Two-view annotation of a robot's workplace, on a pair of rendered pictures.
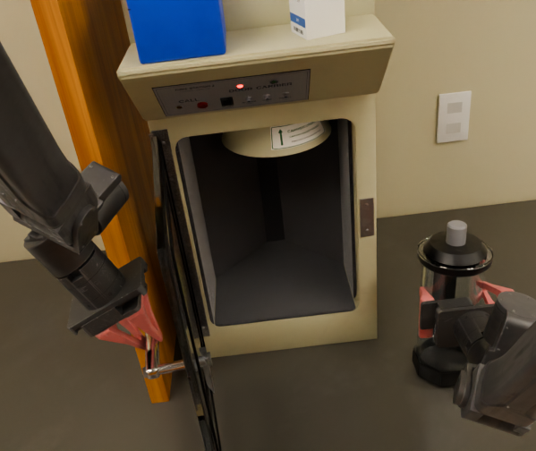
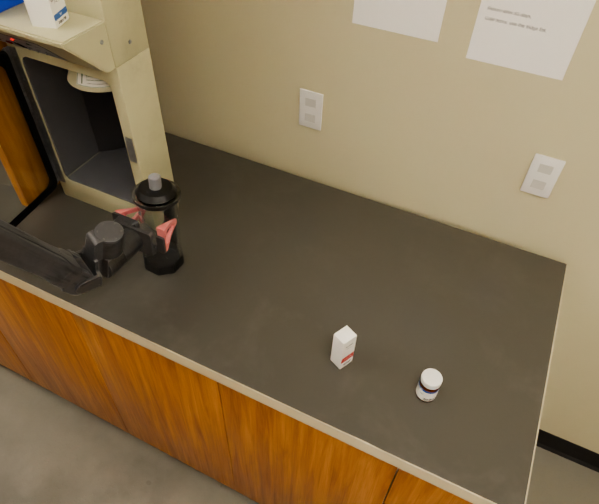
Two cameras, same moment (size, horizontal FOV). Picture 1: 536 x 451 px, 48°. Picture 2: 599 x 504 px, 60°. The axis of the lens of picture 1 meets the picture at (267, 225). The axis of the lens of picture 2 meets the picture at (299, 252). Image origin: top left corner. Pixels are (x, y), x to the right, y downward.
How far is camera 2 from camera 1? 0.97 m
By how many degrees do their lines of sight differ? 23
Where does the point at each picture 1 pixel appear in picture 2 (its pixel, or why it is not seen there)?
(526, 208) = (348, 200)
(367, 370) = not seen: hidden behind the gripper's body
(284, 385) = (83, 228)
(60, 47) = not seen: outside the picture
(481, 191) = (332, 174)
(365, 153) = (121, 108)
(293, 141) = (88, 83)
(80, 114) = not seen: outside the picture
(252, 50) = (1, 21)
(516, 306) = (104, 230)
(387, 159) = (266, 122)
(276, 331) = (99, 197)
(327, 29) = (44, 23)
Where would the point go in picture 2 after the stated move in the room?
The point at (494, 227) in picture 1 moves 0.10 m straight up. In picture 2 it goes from (309, 202) to (311, 175)
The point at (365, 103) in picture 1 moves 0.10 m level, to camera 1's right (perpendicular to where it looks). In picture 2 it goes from (113, 76) to (152, 88)
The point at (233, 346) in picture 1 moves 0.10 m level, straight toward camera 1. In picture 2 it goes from (79, 195) to (57, 217)
